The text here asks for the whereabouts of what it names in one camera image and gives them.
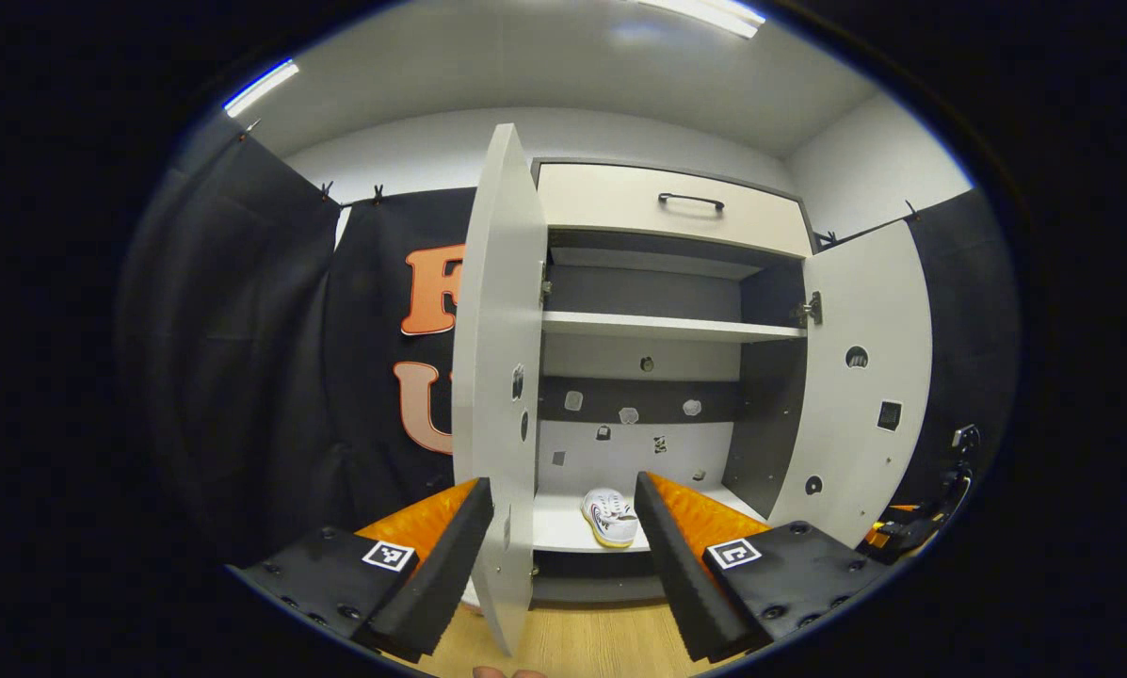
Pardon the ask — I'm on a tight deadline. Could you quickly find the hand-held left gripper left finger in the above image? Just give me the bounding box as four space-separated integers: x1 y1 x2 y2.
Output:
227 477 495 663

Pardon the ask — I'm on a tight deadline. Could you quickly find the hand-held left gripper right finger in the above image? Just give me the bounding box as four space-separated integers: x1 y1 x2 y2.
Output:
633 471 894 665

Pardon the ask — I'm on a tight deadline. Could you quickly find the white shoe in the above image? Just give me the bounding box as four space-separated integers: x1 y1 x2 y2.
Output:
580 487 640 550

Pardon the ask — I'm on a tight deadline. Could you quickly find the white shoe cabinet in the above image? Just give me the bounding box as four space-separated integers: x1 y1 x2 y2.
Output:
530 157 820 605

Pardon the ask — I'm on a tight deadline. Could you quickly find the white cabinet door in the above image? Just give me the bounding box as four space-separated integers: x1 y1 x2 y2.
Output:
451 122 550 657
768 219 933 549

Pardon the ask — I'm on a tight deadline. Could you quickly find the white cabinet drawer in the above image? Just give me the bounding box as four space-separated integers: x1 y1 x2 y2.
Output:
537 162 813 259

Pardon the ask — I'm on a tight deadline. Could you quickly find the black backdrop cloth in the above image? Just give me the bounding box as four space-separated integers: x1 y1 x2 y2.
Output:
813 188 1022 528
119 118 479 571

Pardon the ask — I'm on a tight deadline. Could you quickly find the ceiling light strip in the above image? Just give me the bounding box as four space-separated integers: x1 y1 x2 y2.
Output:
222 58 300 119
634 0 767 40

